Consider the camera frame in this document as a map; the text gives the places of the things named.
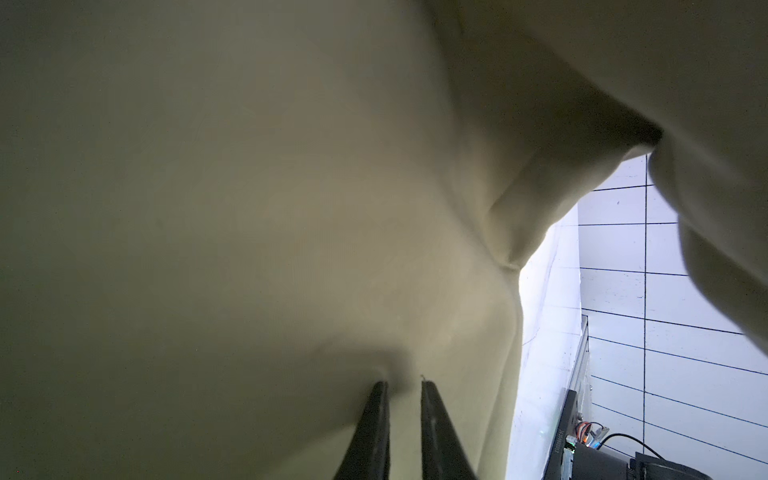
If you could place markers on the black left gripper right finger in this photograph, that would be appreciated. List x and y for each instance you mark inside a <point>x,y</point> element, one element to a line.
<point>442,454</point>

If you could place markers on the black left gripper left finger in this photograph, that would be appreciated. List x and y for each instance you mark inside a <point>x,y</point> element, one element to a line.
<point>368,454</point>

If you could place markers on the olive green skirt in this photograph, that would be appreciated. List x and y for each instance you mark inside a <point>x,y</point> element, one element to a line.
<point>222,222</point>

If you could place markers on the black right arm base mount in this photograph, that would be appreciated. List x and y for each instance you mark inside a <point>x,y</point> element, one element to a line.
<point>570,458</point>

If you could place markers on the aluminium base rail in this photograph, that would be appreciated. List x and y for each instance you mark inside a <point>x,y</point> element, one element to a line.
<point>579,380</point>

